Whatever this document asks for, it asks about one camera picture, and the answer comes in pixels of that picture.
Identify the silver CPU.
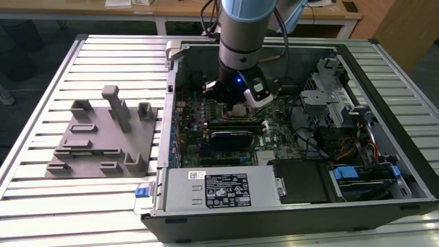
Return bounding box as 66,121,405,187
230,104,251,118

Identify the metal socket cover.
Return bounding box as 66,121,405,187
223,101,262,124

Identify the black graphics card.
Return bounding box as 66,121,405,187
209,129,257,151

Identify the green motherboard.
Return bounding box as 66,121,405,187
175,86,315,168

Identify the silver drive cage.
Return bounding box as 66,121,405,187
291,58,359,129

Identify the silver heatsink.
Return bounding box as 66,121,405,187
258,150,278,165

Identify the black plastic shroud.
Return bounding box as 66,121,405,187
267,158,337,206

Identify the silver power supply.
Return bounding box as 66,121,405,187
163,166,287,214

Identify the grey parts rack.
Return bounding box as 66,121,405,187
44,84,162,179

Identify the hard disk in blue carrier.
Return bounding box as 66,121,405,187
331,166,398,203

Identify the green RAM stick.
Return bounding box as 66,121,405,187
68,150,106,156

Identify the black PC case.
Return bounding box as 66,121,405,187
132,38,439,244

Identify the wooden desk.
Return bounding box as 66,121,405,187
0,0,365,39

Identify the wooden cabinet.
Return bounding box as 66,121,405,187
350,0,439,70

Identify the black office chair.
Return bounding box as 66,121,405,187
0,17,46,83

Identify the silver disk bay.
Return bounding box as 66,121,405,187
327,154,417,204

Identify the grey metal foot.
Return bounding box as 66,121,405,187
0,84,15,105

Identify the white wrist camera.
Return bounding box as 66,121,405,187
242,74,277,109

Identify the black cable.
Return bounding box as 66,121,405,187
274,7,291,60

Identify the black wire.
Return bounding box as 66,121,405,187
291,97,331,160

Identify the red wire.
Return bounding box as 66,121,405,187
342,137,359,155

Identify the yellow wire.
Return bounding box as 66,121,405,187
367,143,379,162

